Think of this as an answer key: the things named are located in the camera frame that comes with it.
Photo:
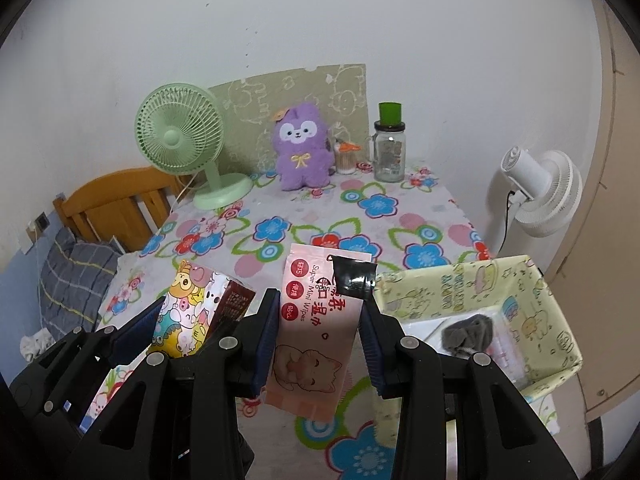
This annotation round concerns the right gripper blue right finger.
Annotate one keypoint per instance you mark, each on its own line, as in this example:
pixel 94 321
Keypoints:
pixel 380 334

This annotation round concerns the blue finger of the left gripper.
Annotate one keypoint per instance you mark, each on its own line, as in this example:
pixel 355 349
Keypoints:
pixel 128 342

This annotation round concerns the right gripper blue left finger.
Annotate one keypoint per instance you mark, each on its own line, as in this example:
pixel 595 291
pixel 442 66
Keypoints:
pixel 267 323

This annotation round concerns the pink wet wipes pack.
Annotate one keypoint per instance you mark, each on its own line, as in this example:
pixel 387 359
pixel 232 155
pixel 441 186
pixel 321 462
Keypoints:
pixel 317 327

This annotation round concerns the cartoon tissue pack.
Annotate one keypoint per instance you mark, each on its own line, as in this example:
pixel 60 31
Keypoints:
pixel 198 301

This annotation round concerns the grey socks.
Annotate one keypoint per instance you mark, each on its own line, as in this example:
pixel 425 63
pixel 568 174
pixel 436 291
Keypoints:
pixel 464 338

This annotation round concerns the blue plaid pillow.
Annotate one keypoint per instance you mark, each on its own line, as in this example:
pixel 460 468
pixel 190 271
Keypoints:
pixel 73 282

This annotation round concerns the floral tablecloth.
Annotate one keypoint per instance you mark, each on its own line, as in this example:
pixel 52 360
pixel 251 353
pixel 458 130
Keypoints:
pixel 415 224

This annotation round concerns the purple plush toy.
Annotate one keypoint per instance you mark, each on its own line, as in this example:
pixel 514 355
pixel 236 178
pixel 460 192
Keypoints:
pixel 300 139

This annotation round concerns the yellow cartoon storage box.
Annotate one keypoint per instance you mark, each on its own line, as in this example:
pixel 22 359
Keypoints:
pixel 533 344

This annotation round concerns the cotton swab container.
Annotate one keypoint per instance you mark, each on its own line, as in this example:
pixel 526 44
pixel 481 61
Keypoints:
pixel 346 156

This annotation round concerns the glass mason jar mug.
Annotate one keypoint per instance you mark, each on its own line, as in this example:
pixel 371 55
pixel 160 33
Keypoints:
pixel 389 152

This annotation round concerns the green desk fan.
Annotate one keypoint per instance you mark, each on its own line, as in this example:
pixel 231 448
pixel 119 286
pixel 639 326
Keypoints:
pixel 179 129

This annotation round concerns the green card in jar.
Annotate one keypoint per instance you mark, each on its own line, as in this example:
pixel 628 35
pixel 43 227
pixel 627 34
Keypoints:
pixel 390 114

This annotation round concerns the white floor fan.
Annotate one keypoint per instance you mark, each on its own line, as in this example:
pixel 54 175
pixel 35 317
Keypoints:
pixel 546 191

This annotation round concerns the beige door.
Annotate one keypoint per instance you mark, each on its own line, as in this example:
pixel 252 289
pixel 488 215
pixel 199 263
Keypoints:
pixel 595 274

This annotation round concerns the wall power socket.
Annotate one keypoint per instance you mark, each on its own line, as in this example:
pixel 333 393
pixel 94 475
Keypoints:
pixel 42 222

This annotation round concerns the beige cartoon wall board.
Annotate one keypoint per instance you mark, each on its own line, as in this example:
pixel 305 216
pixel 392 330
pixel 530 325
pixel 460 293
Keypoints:
pixel 249 106

